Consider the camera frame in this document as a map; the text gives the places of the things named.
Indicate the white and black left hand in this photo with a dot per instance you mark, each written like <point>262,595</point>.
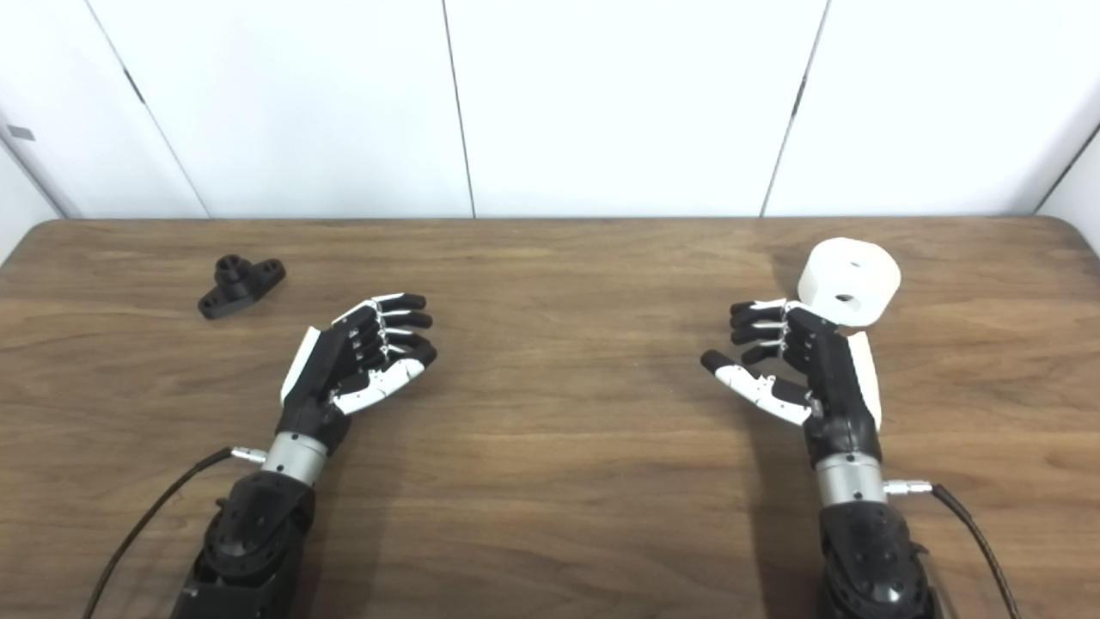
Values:
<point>322,378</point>

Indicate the white and black right hand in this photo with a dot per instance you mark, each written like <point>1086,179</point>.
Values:
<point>838,387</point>

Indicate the round white cylinder piece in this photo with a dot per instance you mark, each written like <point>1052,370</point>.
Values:
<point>846,271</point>

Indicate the black flanged holder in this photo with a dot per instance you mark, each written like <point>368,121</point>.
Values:
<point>234,288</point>

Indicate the small grey wall label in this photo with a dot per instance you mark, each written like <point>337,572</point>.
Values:
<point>21,133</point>

